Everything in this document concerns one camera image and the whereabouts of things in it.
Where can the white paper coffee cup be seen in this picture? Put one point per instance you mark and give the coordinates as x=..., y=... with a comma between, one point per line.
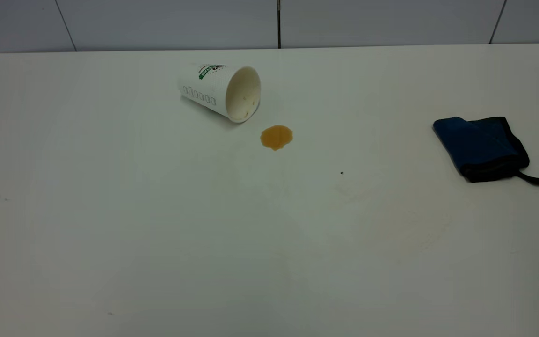
x=208, y=91

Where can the brown liquid spill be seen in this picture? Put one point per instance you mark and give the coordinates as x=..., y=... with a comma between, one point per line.
x=276, y=137

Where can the folded blue black cloth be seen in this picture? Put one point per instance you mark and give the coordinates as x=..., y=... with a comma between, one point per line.
x=477, y=146

